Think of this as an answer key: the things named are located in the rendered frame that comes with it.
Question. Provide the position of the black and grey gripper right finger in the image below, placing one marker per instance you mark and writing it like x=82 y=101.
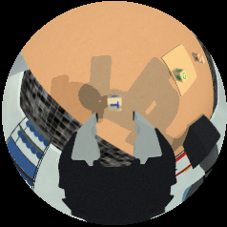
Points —
x=151 y=147

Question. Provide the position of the tan flat mat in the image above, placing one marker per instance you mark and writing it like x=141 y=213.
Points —
x=178 y=58

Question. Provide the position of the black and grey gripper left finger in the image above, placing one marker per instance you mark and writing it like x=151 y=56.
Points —
x=80 y=151

